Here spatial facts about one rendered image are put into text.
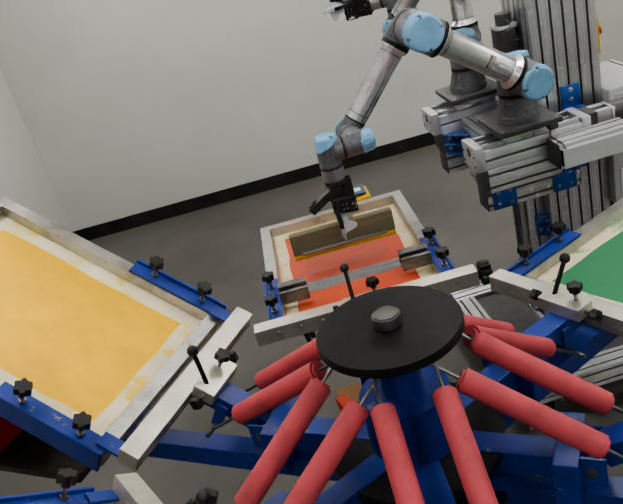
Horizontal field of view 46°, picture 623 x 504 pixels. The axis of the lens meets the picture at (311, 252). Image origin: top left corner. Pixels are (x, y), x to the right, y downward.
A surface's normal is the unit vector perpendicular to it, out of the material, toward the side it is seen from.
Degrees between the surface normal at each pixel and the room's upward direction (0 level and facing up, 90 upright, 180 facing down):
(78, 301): 32
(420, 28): 85
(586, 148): 90
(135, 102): 90
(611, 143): 90
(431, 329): 0
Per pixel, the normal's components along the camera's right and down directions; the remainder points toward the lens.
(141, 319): 0.26, -0.75
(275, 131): 0.11, 0.42
